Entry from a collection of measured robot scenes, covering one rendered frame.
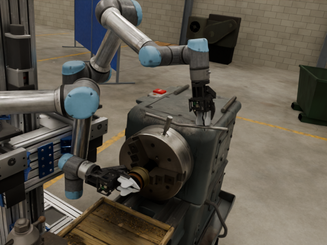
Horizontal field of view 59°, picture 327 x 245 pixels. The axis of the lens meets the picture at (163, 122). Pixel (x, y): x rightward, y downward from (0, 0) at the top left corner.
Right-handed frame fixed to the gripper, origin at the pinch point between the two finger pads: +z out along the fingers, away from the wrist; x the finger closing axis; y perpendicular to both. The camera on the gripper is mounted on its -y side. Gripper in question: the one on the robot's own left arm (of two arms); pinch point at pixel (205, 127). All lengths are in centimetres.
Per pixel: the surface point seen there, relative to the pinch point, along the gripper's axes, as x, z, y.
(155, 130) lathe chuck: -20.2, 0.2, 6.0
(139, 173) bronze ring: -20.1, 12.4, 22.4
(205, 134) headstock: -2.2, 5.3, -6.0
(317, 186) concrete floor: 49, 146, -228
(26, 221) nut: -27, 5, 67
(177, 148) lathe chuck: -9.7, 6.7, 7.7
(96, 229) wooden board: -36, 33, 35
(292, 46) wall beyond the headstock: -24, 48, -993
